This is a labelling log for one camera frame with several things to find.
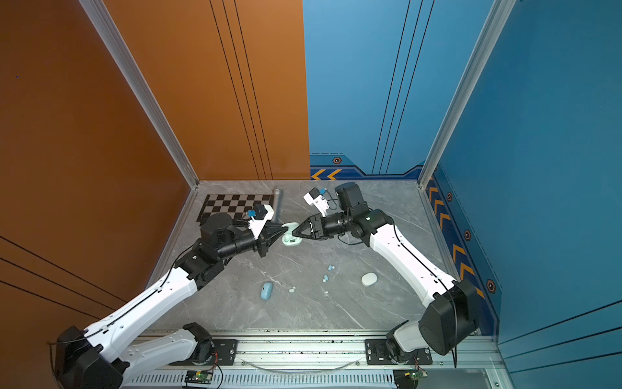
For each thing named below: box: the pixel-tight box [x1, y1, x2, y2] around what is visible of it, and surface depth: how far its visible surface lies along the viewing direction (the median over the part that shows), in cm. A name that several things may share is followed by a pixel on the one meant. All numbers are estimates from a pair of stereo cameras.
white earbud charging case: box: [361, 272, 379, 287], surface depth 89 cm
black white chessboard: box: [195, 194, 274, 222], surface depth 111 cm
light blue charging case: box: [260, 282, 273, 301], surface depth 84 cm
